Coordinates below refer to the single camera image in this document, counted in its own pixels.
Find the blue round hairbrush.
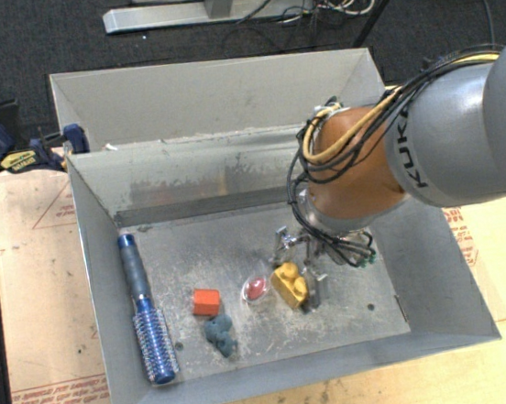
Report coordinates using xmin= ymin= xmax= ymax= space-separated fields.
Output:
xmin=115 ymin=228 xmax=182 ymax=389

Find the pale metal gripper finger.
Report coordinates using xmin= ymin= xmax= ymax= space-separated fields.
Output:
xmin=304 ymin=264 xmax=334 ymax=310
xmin=264 ymin=225 xmax=296 ymax=266

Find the brown cardboard board, red print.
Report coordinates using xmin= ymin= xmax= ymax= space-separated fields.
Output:
xmin=0 ymin=90 xmax=506 ymax=404

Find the red and clear oval object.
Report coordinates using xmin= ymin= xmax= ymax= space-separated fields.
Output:
xmin=238 ymin=273 xmax=276 ymax=311

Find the yellow toy duck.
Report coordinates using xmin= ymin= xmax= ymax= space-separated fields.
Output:
xmin=267 ymin=258 xmax=312 ymax=313

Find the grey metal bin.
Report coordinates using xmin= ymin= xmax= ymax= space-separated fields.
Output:
xmin=49 ymin=19 xmax=506 ymax=404

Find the orange block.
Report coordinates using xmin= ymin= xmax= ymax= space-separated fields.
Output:
xmin=189 ymin=285 xmax=225 ymax=321

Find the grey-blue toy animal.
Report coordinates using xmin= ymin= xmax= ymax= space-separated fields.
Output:
xmin=202 ymin=311 xmax=241 ymax=361

